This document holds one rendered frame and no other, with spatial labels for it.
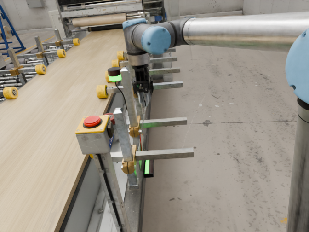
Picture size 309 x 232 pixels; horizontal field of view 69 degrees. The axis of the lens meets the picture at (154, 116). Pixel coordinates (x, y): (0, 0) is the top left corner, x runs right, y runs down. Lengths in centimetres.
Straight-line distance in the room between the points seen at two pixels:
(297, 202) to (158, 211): 142
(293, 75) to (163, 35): 49
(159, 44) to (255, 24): 31
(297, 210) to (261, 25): 40
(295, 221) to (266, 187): 153
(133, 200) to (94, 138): 54
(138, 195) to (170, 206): 84
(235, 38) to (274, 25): 11
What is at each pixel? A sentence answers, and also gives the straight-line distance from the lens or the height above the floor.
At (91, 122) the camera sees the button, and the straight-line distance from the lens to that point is 55.
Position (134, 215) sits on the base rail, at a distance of 99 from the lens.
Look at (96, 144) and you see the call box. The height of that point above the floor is 118.
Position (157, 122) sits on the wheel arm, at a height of 86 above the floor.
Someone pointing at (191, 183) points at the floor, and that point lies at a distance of 201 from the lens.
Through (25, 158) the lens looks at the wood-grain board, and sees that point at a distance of 113.
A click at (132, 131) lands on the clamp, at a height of 86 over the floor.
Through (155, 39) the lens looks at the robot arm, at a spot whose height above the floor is 133.
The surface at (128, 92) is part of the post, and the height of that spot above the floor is 107.
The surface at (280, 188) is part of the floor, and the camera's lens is 211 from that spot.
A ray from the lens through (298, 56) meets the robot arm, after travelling 38.
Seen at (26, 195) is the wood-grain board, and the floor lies 90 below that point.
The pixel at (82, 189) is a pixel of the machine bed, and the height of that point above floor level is 78.
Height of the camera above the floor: 151
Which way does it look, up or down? 31 degrees down
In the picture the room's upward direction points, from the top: 7 degrees counter-clockwise
